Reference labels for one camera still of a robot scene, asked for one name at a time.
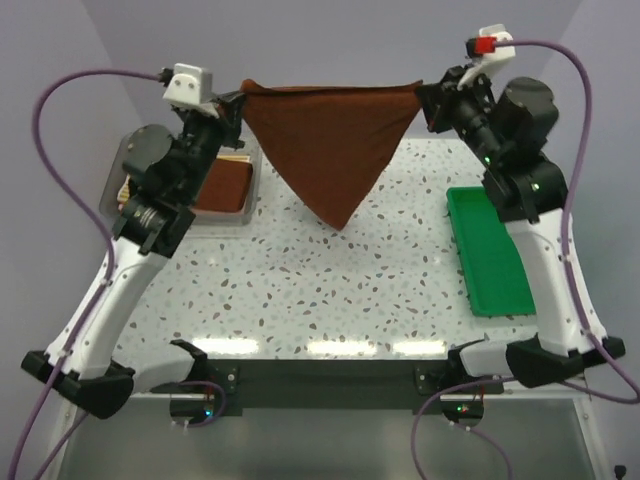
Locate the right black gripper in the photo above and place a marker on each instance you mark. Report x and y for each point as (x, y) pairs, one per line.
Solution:
(445, 96)

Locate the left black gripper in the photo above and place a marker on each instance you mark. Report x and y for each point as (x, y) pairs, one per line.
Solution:
(230, 103)

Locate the brown microfibre towel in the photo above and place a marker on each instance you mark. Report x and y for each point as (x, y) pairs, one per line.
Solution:
(226, 187)

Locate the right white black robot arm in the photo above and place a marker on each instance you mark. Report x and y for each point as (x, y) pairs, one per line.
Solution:
(530, 196)

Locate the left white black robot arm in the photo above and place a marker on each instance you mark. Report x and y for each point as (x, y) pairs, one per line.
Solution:
(166, 174)

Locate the clear grey plastic bin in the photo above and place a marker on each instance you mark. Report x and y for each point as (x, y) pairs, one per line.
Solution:
(116, 181)

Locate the green plastic tray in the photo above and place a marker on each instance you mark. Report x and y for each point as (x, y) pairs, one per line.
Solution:
(493, 272)

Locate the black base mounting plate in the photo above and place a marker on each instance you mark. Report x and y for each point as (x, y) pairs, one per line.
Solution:
(356, 384)

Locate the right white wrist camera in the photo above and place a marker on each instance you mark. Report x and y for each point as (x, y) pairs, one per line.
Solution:
(486, 55)

